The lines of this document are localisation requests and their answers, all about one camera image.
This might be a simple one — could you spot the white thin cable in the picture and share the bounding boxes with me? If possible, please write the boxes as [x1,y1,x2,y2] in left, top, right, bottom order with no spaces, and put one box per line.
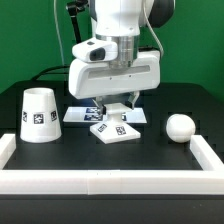
[53,0,68,82]

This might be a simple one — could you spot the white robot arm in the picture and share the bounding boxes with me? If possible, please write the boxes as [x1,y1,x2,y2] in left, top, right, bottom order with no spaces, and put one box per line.
[69,0,175,114]

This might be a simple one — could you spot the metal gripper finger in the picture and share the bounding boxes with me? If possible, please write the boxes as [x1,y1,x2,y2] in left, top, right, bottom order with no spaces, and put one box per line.
[125,91,140,109]
[93,96,106,115]

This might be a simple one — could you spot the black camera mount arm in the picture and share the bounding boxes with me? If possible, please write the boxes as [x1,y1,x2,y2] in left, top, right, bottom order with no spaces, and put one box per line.
[66,0,88,44]

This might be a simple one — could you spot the white marker tag plate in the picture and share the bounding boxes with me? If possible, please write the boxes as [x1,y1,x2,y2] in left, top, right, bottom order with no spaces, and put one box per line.
[63,107,147,123]

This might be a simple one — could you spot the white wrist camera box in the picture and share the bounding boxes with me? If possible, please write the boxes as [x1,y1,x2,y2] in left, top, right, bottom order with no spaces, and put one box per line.
[72,37,118,63]

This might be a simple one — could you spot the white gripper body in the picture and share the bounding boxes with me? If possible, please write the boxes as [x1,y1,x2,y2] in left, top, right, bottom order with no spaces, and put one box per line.
[68,50,160,99]

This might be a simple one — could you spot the black cable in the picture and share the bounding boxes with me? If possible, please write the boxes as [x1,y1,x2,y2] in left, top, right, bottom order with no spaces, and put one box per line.
[31,64,73,82]

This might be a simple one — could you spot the white conical lamp shade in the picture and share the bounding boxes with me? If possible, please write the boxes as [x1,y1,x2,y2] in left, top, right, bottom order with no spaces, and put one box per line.
[20,87,61,143]

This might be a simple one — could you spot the white lamp bulb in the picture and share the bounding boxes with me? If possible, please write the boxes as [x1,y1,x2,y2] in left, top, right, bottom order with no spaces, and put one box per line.
[166,114,196,143]

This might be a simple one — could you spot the white lamp base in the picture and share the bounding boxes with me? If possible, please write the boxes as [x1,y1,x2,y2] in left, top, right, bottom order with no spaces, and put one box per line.
[90,103,141,144]

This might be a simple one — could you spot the white U-shaped fence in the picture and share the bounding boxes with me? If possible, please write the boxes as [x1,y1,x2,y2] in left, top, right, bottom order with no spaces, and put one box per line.
[0,134,224,195]

